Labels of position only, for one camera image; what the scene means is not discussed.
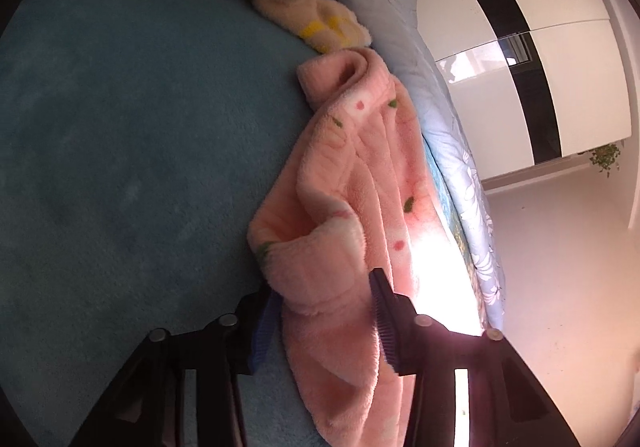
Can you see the white and black wardrobe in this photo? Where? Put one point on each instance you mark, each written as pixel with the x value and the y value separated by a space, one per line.
pixel 575 77

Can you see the pink fleece garment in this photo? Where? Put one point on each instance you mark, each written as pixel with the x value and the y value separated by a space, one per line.
pixel 350 177

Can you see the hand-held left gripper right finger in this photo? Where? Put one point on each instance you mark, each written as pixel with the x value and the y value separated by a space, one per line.
pixel 385 318

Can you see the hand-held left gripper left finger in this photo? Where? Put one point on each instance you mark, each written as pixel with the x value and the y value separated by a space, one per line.
pixel 262 333

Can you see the light blue floral quilt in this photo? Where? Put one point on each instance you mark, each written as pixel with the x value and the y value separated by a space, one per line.
pixel 425 67

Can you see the teal patterned blanket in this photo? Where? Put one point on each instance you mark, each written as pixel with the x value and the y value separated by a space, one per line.
pixel 125 152

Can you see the green hanging plant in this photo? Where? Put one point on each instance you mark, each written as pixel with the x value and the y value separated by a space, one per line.
pixel 606 159

